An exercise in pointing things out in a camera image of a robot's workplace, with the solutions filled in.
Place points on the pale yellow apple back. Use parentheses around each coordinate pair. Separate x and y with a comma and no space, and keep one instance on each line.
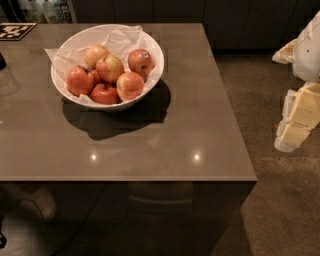
(93,54)

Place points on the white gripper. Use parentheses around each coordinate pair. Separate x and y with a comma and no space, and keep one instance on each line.
(308,50)

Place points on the small red apple middle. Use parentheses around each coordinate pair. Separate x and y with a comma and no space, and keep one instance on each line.
(95,76)

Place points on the red apple with sticker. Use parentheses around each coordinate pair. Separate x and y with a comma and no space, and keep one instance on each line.
(141,62)

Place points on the red yellow apple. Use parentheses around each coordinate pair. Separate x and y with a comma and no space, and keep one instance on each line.
(129,86)
(109,68)

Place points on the dark object at left edge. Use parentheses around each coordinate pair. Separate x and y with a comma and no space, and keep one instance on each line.
(2,62)

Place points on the white paper liner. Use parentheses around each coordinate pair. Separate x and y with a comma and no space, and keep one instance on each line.
(120,41)

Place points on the black white fiducial marker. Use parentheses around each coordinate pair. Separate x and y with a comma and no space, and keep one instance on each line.
(15,31)

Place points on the white ceramic bowl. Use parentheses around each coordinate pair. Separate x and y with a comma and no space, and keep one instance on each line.
(151,76)

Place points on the red apple left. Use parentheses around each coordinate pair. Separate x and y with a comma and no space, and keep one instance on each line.
(79,81)

